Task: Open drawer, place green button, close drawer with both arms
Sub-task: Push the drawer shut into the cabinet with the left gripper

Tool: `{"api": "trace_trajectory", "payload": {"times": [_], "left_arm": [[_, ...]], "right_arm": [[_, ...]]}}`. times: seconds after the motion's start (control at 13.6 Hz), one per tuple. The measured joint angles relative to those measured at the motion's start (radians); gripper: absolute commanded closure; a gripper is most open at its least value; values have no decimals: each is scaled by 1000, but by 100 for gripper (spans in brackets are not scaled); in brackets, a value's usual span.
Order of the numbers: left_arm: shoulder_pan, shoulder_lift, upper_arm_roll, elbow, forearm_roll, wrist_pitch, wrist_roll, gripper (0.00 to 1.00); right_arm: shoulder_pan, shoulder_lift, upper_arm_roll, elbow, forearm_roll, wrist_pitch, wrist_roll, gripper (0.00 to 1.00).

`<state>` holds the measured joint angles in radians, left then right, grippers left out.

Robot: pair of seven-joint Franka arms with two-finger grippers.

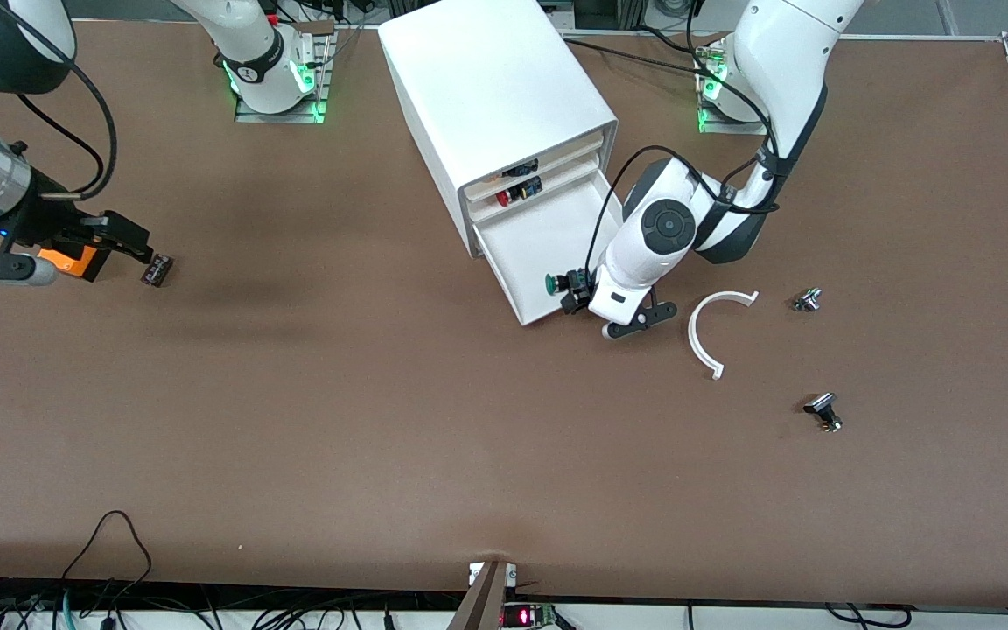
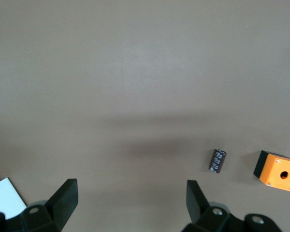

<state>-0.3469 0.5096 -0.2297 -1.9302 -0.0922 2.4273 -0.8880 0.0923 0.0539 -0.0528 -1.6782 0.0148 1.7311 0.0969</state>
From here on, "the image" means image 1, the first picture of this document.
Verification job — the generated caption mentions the white curved plastic arc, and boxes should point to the white curved plastic arc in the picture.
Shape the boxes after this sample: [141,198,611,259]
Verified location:
[688,290,760,381]

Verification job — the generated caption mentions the white plastic drawer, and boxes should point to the white plastic drawer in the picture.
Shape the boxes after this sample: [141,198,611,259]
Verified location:
[472,169,626,327]
[466,131,604,204]
[467,150,601,221]

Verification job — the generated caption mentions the orange and black button box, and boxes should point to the orange and black button box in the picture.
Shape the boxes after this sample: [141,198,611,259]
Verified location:
[38,245,111,283]

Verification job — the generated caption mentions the white drawer cabinet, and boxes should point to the white drawer cabinet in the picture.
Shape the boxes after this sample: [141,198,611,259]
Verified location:
[377,0,619,260]

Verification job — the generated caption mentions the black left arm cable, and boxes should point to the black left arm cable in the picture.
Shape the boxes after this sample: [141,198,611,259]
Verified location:
[585,144,787,274]

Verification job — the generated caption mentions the small black-headed switch part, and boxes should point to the small black-headed switch part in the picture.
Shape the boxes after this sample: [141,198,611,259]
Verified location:
[802,392,844,434]

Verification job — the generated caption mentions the black box with red display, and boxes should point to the black box with red display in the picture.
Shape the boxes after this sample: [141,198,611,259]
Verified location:
[501,602,559,629]

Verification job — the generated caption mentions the black cable behind cabinet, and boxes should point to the black cable behind cabinet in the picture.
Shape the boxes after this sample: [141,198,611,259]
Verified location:
[556,31,724,80]

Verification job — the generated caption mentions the grey camera support beam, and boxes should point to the grey camera support beam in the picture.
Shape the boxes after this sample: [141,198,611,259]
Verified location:
[447,560,518,630]

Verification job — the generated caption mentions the red push button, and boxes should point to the red push button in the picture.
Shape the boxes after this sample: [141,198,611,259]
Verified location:
[495,178,545,209]

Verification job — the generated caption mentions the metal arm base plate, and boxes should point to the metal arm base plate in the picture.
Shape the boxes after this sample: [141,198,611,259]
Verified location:
[234,22,336,124]
[696,39,737,135]

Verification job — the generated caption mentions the black looped cable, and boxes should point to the black looped cable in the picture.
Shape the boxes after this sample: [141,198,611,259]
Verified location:
[58,510,155,609]

